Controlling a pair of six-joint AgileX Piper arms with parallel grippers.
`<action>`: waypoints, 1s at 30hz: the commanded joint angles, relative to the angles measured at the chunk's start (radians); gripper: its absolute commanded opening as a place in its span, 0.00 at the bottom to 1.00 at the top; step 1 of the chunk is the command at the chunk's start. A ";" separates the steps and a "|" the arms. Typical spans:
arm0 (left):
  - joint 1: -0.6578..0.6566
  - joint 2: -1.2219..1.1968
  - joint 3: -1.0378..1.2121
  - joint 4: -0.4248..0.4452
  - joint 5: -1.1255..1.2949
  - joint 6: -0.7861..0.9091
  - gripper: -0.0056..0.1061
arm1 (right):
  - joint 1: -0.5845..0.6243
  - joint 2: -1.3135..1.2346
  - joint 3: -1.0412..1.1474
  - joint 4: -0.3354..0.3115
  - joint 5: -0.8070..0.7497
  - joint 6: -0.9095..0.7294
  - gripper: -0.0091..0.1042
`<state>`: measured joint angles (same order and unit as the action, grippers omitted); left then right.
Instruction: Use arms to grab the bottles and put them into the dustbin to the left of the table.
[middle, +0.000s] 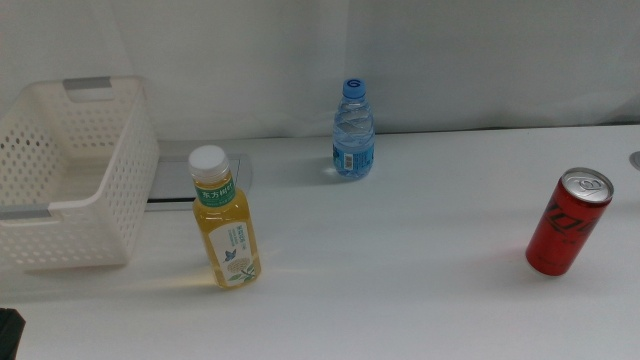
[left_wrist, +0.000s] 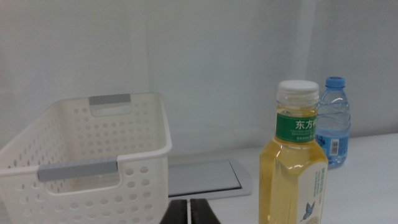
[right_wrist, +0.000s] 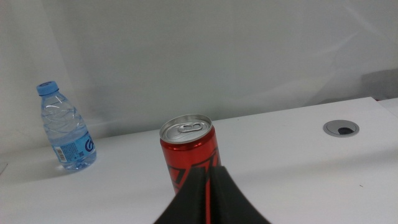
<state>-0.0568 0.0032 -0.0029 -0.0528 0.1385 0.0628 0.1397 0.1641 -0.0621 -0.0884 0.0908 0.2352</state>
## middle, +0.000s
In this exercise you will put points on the clear water bottle blue cap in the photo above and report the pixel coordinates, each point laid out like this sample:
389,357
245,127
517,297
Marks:
353,135

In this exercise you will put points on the yellow tea bottle white cap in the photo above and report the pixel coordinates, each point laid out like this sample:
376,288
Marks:
225,225

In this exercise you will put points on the red soda can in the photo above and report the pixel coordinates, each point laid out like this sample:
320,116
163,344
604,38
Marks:
567,225

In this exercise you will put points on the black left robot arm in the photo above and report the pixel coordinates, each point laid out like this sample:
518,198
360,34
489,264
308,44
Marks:
10,335

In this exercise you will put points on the white perforated plastic basket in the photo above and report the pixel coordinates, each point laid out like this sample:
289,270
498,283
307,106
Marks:
125,150

